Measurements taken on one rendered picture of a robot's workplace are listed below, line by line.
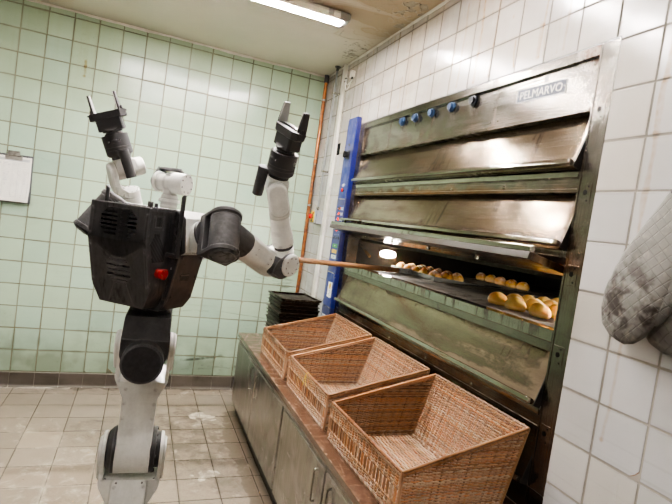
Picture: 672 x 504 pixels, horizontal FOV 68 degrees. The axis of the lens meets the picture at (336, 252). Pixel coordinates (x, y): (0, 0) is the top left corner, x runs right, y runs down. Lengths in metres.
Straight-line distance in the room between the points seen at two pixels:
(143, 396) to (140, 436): 0.12
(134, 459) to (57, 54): 2.96
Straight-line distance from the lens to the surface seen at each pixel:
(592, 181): 1.75
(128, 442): 1.77
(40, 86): 4.04
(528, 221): 1.91
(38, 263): 4.01
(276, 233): 1.65
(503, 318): 1.96
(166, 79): 4.02
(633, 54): 1.80
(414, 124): 2.78
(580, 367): 1.71
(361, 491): 1.79
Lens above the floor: 1.42
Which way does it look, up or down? 3 degrees down
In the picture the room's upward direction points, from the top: 8 degrees clockwise
